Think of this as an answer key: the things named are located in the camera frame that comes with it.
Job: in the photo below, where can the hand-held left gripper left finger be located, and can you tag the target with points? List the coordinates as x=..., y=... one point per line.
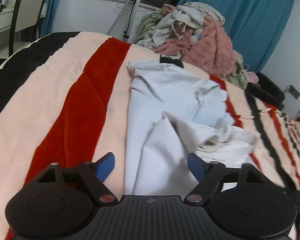
x=105, y=165

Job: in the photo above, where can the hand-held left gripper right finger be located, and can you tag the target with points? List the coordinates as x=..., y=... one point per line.
x=196, y=166

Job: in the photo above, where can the white t-shirt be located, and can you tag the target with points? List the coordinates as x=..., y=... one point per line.
x=170, y=110

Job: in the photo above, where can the pile of clothes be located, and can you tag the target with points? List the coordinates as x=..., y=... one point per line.
x=237, y=77

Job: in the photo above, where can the striped fleece blanket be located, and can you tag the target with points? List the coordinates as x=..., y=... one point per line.
x=52, y=92

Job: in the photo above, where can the black bag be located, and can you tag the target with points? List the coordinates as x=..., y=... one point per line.
x=267, y=90

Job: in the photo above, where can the small pink garment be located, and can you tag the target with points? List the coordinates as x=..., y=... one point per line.
x=251, y=77

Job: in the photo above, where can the pink fleece blanket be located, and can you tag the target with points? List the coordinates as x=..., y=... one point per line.
x=210, y=52

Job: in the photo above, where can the light grey hoodie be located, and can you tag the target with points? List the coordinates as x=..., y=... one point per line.
x=190, y=11

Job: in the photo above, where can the garment steamer stand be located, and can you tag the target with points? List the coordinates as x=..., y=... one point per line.
x=133, y=12

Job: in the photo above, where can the wide blue curtain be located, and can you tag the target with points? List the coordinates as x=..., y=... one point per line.
x=247, y=17

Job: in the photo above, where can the white dressing table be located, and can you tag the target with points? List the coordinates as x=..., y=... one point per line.
x=0, y=27

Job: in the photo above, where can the narrow blue curtain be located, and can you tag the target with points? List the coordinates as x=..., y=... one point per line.
x=48, y=0

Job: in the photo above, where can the white and black chair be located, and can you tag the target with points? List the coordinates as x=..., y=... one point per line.
x=30, y=7

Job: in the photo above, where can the black wall socket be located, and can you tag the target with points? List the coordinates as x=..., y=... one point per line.
x=294, y=91

